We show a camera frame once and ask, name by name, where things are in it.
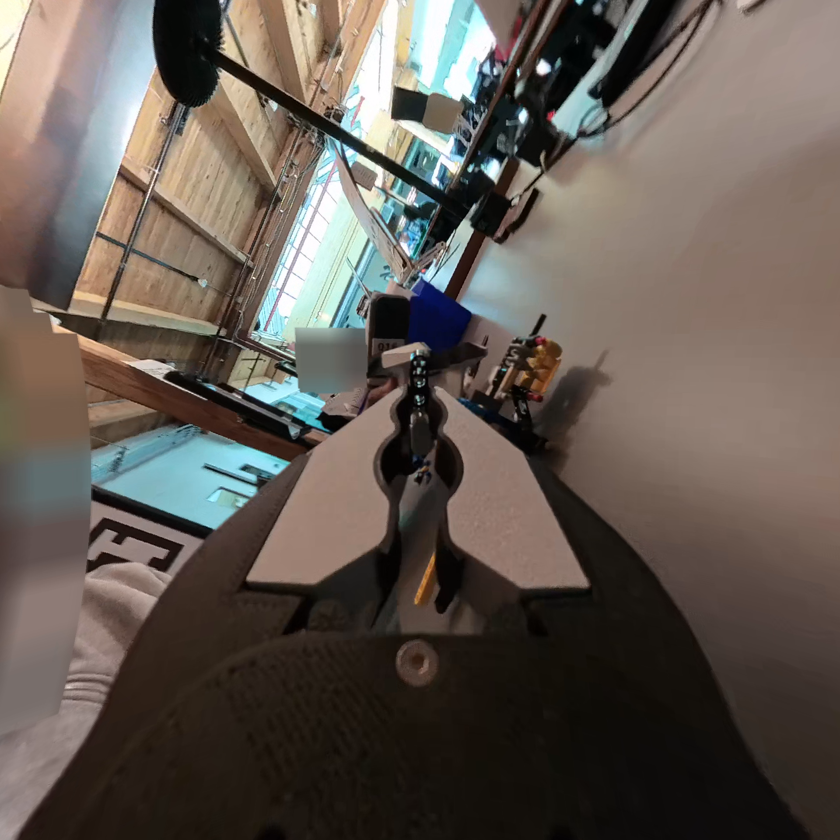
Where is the person's grey sweater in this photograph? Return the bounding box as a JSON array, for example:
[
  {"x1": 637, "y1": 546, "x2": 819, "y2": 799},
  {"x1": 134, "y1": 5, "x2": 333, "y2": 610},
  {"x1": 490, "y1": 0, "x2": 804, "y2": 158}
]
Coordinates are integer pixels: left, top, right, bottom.
[{"x1": 0, "y1": 563, "x2": 173, "y2": 840}]

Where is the framed marker sign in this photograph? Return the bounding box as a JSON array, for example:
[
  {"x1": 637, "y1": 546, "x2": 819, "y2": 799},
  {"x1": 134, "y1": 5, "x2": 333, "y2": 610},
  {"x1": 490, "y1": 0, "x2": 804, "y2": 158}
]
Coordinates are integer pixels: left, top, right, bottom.
[{"x1": 87, "y1": 489, "x2": 212, "y2": 578}]

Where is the black lamp with pole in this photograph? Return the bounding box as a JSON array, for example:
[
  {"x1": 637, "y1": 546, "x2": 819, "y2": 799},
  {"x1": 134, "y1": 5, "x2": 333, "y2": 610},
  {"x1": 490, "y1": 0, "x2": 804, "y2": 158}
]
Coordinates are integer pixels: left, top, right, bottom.
[{"x1": 153, "y1": 0, "x2": 473, "y2": 212}]

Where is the wooden beam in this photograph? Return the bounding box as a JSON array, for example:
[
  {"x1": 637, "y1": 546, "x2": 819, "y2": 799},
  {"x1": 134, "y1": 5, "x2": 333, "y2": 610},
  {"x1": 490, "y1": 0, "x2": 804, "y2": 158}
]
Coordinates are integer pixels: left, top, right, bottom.
[{"x1": 79, "y1": 335, "x2": 329, "y2": 460}]

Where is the yellow black lego model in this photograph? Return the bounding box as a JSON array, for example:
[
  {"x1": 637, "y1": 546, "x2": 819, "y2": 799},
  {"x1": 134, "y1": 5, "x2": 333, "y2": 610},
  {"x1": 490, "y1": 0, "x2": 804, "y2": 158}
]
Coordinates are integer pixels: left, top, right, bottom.
[{"x1": 472, "y1": 314, "x2": 567, "y2": 455}]

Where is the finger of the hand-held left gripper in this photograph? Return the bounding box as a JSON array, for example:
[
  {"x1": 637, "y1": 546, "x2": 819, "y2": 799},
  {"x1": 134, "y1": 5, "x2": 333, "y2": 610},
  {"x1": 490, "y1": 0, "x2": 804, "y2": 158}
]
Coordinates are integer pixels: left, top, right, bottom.
[
  {"x1": 381, "y1": 341, "x2": 431, "y2": 372},
  {"x1": 430, "y1": 346, "x2": 490, "y2": 370}
]

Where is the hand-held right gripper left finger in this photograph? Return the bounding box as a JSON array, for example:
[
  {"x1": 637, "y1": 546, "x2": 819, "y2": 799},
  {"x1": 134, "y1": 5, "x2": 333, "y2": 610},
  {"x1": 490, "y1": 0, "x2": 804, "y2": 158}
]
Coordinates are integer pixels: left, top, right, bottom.
[{"x1": 246, "y1": 387, "x2": 403, "y2": 618}]

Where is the blue storage bin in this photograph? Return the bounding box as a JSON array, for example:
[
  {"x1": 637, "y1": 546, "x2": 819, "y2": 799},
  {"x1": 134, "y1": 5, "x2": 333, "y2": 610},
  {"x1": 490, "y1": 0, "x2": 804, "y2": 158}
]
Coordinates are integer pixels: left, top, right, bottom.
[{"x1": 408, "y1": 279, "x2": 473, "y2": 361}]

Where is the black lego beam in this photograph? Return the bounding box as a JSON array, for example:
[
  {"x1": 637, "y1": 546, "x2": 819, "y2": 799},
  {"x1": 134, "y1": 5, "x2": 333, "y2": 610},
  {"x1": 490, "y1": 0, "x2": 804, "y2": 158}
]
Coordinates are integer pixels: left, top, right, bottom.
[{"x1": 407, "y1": 349, "x2": 435, "y2": 490}]

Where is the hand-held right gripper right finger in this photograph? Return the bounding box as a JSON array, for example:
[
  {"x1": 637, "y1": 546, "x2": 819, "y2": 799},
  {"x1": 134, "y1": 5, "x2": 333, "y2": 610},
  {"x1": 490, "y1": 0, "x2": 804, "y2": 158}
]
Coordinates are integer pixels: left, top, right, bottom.
[{"x1": 430, "y1": 386, "x2": 592, "y2": 618}]

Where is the white tilted board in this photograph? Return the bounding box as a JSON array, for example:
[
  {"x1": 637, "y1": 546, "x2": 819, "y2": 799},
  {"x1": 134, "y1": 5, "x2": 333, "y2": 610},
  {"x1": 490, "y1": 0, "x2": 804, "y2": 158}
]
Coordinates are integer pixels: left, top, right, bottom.
[{"x1": 331, "y1": 141, "x2": 421, "y2": 290}]

